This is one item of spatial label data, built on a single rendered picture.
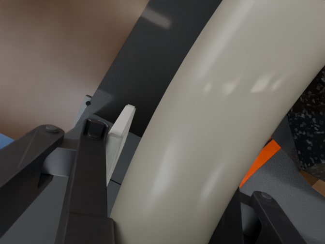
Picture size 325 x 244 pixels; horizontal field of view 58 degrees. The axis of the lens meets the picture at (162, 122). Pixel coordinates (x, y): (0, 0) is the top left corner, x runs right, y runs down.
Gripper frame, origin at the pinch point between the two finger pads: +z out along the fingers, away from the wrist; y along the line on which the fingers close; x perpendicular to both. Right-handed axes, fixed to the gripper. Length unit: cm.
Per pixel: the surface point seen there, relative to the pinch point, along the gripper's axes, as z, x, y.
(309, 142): 24.5, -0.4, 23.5
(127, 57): 89, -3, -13
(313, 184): 72, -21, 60
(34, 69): 92, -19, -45
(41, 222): 26.3, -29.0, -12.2
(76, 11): 92, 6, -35
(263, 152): 84, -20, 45
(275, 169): 84, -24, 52
